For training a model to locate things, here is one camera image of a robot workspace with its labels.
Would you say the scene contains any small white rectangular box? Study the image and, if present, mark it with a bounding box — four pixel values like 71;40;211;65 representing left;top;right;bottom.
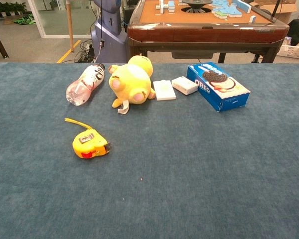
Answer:
171;76;199;96

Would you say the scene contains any yellow plush toy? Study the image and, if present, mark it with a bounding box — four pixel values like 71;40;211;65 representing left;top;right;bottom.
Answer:
108;55;156;115

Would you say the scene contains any clear plastic drink bottle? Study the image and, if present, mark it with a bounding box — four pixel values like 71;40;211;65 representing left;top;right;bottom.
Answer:
65;63;106;107

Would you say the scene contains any yellow tape measure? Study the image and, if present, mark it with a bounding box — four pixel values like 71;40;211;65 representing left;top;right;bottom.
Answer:
64;118;112;160

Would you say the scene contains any green potted plants row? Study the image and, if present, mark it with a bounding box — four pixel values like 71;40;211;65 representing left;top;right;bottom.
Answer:
0;1;27;17

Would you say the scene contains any blue Oreo cookie box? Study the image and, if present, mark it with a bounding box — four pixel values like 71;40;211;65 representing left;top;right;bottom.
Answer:
186;62;251;113

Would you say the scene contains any long mahjong tile row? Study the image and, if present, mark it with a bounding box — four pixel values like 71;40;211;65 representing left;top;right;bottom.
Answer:
233;0;252;13

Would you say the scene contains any small mahjong tile stack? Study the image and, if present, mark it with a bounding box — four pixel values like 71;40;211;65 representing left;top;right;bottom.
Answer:
156;0;176;14

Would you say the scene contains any green fabric bundle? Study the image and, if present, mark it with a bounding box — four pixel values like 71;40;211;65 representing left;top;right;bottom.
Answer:
13;14;37;25

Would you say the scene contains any blue table cloth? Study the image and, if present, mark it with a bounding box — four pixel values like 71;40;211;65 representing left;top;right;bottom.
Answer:
0;62;299;239

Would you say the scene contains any cardboard box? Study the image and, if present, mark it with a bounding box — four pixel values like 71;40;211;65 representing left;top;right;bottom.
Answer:
249;0;299;24

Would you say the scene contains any white plastic basket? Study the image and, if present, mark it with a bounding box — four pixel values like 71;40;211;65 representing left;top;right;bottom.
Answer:
277;42;299;60

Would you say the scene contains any blue mahjong tile cluster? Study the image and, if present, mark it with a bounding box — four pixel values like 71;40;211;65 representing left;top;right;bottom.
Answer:
211;0;242;19

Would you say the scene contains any black mahjong table centre dome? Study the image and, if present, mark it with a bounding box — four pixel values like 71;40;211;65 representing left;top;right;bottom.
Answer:
181;0;213;13

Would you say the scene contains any wooden pole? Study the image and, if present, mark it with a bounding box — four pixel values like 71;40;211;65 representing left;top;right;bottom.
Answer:
66;0;75;53

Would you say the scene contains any black floor cables bundle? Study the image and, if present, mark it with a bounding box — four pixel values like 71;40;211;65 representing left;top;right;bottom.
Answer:
74;39;96;63

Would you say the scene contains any flat white square box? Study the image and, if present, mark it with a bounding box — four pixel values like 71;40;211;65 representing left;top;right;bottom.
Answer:
152;79;177;102

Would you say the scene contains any brown mahjong table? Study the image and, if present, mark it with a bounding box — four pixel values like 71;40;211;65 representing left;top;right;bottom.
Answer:
127;0;290;64

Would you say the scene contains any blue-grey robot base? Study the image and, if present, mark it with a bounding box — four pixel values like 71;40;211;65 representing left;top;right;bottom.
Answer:
90;0;128;63

